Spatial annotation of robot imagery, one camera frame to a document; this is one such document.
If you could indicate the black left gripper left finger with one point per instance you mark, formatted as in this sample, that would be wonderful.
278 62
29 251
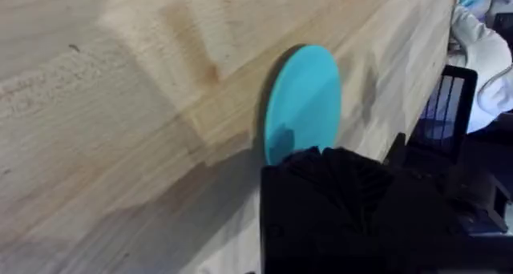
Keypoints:
316 210

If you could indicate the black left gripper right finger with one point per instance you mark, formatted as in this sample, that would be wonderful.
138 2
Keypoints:
370 186

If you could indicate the teal round plate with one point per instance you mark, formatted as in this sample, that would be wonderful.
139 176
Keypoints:
304 101

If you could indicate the black equipment block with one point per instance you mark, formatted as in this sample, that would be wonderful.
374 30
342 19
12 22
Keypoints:
473 202

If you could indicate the black framed flat panel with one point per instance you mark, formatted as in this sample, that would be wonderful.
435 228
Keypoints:
441 105

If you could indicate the person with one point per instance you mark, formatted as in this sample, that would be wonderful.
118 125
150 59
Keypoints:
485 53

